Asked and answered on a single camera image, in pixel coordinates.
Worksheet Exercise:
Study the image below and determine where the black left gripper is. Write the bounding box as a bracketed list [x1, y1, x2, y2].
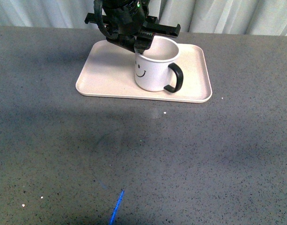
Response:
[84, 0, 180, 54]

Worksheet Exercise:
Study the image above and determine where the white smiley mug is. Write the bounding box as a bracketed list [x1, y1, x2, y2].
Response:
[134, 36, 184, 93]

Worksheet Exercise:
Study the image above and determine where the beige rectangular tray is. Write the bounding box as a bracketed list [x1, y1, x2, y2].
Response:
[75, 40, 213, 103]

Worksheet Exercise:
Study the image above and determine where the grey curtain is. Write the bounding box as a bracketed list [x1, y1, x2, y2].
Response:
[0, 0, 287, 36]

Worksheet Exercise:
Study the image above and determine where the black cable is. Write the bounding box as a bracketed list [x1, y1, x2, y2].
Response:
[93, 0, 118, 39]

